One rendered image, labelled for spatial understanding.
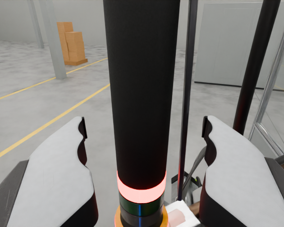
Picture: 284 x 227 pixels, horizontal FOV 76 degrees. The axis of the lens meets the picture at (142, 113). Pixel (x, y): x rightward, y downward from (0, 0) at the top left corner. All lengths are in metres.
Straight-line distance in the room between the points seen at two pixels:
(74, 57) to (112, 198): 6.83
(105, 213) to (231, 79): 4.77
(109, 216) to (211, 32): 4.81
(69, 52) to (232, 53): 6.02
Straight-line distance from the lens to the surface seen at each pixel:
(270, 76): 1.56
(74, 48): 8.22
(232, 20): 5.51
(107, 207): 2.12
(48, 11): 6.12
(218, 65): 5.62
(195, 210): 0.21
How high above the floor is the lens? 1.72
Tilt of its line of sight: 28 degrees down
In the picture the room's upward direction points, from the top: straight up
